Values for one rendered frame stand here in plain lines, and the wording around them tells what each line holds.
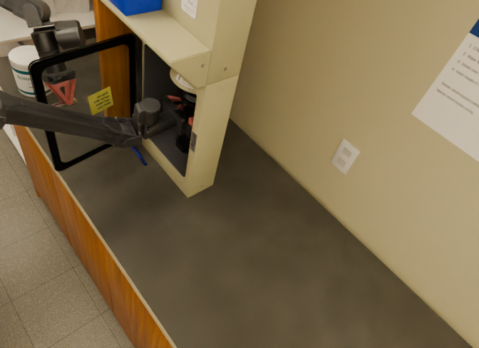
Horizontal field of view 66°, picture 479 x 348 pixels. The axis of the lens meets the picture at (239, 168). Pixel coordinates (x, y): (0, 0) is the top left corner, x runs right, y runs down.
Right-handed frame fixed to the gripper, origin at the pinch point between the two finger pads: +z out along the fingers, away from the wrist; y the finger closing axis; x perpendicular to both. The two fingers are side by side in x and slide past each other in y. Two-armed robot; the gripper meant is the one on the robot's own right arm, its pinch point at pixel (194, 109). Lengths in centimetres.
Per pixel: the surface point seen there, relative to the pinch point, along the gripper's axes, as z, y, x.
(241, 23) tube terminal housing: -1.6, -14.9, -38.1
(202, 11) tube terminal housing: -9.5, -9.6, -40.1
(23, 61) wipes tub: -33, 58, 8
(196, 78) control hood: -13.4, -14.9, -27.0
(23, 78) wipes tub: -35, 57, 14
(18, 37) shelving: -23, 101, 25
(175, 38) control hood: -14.5, -7.4, -33.5
